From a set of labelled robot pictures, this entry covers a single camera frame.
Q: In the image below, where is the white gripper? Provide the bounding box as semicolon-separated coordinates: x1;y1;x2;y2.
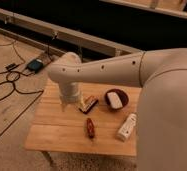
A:
59;82;86;111

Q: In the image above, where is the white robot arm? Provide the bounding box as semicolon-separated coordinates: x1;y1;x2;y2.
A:
48;48;187;171

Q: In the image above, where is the dark chocolate bar box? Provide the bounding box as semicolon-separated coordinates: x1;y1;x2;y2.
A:
79;96;98;114

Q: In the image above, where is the red snack packet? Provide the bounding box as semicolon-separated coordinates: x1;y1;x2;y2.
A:
86;118;95;139

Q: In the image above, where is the wooden table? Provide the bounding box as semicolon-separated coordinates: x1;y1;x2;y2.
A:
25;80;140;157

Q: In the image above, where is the white sponge block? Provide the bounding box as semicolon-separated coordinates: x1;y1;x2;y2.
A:
107;92;123;109

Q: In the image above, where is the dark red bowl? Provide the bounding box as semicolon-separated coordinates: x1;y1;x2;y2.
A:
104;89;129;110

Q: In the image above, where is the blue power box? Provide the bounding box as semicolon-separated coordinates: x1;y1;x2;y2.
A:
26;59;43;73

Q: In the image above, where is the white bottle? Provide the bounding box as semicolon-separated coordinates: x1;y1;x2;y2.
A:
117;113;137;141

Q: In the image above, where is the small black adapter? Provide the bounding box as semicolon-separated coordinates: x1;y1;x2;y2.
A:
5;63;17;70

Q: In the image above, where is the black floor cable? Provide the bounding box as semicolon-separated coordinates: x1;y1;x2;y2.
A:
0;39;45;105

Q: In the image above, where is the metal wall rail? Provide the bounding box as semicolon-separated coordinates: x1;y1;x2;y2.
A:
0;8;140;56

